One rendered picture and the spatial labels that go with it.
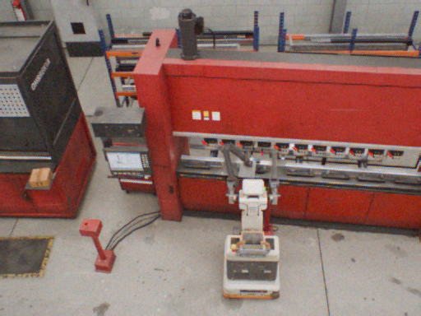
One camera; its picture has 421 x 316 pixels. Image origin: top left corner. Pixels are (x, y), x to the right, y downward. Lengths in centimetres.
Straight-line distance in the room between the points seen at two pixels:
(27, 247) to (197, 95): 303
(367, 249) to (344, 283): 58
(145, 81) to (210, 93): 67
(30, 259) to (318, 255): 357
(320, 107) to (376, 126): 62
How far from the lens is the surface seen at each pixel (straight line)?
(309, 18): 889
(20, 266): 593
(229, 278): 486
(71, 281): 558
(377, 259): 564
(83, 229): 493
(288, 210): 545
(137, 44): 644
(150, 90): 430
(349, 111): 452
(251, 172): 490
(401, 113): 462
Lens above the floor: 456
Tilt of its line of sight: 44 degrees down
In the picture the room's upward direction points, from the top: 4 degrees counter-clockwise
